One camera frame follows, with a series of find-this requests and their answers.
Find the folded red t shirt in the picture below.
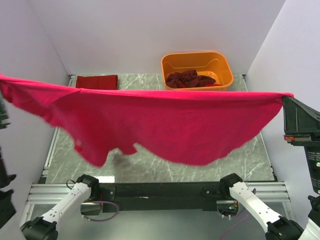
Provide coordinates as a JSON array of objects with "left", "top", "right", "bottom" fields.
[{"left": 75, "top": 75, "right": 118, "bottom": 90}]

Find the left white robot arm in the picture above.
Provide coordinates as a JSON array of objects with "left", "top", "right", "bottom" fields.
[{"left": 0, "top": 175, "right": 100, "bottom": 240}]

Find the pink t shirt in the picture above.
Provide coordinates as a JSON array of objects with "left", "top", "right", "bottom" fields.
[{"left": 0, "top": 76, "right": 287, "bottom": 167}]

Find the aluminium frame rail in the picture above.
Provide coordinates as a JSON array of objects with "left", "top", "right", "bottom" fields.
[{"left": 18, "top": 74, "right": 77, "bottom": 226}]

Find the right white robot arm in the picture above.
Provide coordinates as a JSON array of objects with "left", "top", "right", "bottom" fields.
[{"left": 219, "top": 97, "right": 320, "bottom": 240}]

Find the orange plastic tub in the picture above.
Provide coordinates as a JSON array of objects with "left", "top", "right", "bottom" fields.
[{"left": 161, "top": 51, "right": 234, "bottom": 91}]

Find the dark maroon t shirt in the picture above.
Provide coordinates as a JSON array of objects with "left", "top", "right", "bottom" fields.
[{"left": 165, "top": 70, "right": 216, "bottom": 89}]

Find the black base beam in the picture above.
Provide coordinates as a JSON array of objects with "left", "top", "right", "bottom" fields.
[{"left": 99, "top": 181, "right": 228, "bottom": 211}]

